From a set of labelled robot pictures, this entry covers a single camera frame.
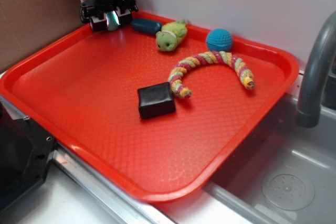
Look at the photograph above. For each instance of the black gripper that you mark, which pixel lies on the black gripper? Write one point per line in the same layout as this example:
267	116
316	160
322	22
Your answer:
94	11

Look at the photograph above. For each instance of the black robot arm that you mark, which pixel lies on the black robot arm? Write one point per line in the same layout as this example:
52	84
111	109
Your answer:
107	14

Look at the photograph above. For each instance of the blue textured ball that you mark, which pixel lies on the blue textured ball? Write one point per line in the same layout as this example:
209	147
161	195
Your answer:
219	40

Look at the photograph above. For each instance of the dark teal oblong toy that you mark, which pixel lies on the dark teal oblong toy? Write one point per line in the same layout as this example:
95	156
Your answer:
147	26

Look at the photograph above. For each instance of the green plush toy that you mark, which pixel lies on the green plush toy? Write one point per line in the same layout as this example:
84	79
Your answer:
171	35

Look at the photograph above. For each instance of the brown cardboard panel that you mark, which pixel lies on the brown cardboard panel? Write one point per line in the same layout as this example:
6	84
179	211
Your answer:
30	25

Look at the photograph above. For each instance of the black square cushion block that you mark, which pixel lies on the black square cushion block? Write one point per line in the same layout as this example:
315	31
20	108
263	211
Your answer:
156	100

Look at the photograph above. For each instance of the red plastic tray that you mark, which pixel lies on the red plastic tray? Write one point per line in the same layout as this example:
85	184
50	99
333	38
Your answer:
157	124

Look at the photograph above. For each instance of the grey sink faucet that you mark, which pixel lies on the grey sink faucet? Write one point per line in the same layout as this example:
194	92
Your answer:
318	84

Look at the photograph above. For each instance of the grey sink basin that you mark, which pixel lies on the grey sink basin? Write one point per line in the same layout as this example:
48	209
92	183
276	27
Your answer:
281	172

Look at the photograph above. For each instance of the multicoloured twisted rope toy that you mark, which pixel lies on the multicoloured twisted rope toy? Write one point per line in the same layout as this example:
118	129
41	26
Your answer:
208	64

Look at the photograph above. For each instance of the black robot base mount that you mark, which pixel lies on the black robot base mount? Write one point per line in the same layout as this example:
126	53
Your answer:
26	150

